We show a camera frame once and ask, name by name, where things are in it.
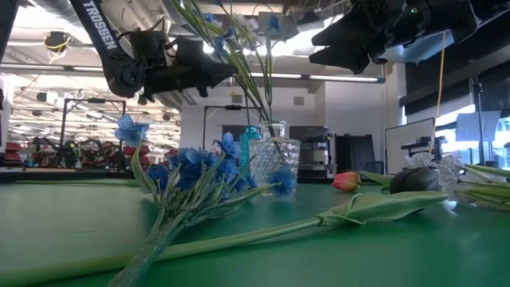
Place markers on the black perforated stand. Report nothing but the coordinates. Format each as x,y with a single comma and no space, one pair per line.
422,145

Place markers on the black appliance cabinet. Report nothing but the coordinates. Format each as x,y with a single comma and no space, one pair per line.
316,151

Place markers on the black panel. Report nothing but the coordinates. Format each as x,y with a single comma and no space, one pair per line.
358,151

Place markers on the blue artificial flower bunch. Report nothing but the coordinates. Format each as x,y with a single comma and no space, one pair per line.
191,167
224,38

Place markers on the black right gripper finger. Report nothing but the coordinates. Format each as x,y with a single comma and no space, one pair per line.
346,34
346,57

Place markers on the whiteboard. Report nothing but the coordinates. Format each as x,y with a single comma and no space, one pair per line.
406,147

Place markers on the blue glass vase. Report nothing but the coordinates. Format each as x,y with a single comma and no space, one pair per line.
247,149

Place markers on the long ceiling light strip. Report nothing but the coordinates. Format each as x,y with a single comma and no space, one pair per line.
342,78
40,66

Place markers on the pink artificial tulip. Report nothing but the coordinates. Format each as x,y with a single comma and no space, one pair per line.
346,182

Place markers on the white artificial flower bunch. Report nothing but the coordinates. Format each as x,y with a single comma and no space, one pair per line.
450,171

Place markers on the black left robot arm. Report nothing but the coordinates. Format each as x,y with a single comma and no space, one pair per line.
99,32

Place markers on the black artificial tulip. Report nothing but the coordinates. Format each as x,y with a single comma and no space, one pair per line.
378,207

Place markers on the black station frame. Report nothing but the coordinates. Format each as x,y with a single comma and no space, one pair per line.
229,107
91,101

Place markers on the black ceiling fixture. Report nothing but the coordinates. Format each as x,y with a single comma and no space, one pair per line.
57,42

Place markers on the clear glass vase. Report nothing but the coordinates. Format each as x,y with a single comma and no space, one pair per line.
275,159

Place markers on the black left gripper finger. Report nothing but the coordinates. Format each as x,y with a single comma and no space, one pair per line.
219,73

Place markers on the black light stand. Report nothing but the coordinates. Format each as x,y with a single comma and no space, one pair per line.
480,103

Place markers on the green table mat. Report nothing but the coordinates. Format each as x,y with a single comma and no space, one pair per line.
60,223

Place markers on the white sheet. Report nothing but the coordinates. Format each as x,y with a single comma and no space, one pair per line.
466,127

